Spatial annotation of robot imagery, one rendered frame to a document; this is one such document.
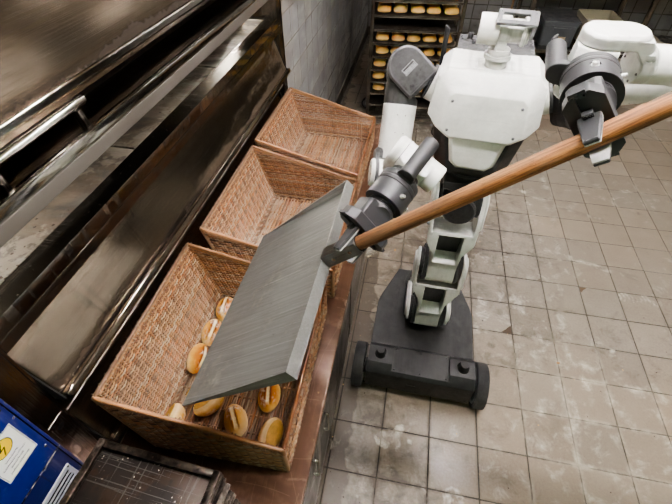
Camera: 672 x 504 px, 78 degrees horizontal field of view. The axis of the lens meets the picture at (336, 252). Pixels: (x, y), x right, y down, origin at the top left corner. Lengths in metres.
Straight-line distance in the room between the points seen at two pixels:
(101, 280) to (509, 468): 1.65
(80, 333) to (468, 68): 1.11
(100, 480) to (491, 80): 1.23
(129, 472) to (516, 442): 1.52
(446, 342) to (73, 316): 1.48
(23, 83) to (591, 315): 2.49
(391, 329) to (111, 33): 1.53
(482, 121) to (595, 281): 1.82
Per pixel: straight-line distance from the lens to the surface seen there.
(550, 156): 0.70
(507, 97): 1.11
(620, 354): 2.52
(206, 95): 1.56
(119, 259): 1.22
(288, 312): 0.88
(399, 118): 1.16
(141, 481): 1.05
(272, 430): 1.26
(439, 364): 1.91
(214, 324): 1.46
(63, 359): 1.12
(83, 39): 1.09
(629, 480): 2.21
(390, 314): 2.04
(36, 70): 0.99
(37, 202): 0.79
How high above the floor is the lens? 1.81
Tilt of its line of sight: 46 degrees down
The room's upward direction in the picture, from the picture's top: straight up
